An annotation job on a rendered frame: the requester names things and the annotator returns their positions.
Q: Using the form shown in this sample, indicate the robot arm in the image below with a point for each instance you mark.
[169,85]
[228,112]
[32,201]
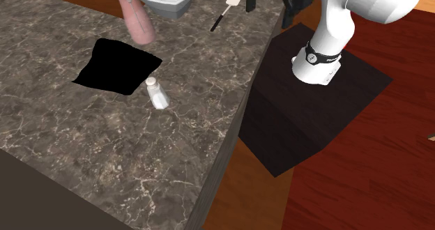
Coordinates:
[331,25]

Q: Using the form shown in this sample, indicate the white and grey bowl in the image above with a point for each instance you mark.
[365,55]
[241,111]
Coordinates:
[170,0]

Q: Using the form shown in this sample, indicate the dark wooden robot stand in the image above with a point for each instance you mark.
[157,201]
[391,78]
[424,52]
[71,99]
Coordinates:
[299,120]

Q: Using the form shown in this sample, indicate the pink bottle with teal cap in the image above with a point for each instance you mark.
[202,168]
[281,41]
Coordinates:
[139,22]

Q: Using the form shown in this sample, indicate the white salt shaker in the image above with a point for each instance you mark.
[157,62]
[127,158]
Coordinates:
[158,96]

